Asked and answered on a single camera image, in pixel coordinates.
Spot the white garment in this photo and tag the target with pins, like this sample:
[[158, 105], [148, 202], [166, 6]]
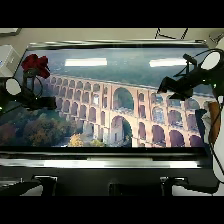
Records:
[[206, 118]]

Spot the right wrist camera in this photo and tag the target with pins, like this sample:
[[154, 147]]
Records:
[[189, 60]]

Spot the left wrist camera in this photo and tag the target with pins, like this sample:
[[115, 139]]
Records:
[[28, 80]]

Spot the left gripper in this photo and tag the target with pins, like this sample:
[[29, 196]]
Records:
[[44, 103]]

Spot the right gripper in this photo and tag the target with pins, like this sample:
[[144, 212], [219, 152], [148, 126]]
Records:
[[176, 85]]

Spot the red garment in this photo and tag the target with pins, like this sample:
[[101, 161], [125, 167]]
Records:
[[35, 63]]

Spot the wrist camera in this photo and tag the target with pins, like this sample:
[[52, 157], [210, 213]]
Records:
[[189, 60], [28, 80]]

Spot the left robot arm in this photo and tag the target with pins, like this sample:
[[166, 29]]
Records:
[[12, 87]]

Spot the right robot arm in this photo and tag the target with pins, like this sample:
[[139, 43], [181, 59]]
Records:
[[211, 60]]

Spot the silver frame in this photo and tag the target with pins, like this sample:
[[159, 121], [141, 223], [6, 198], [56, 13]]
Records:
[[100, 163]]

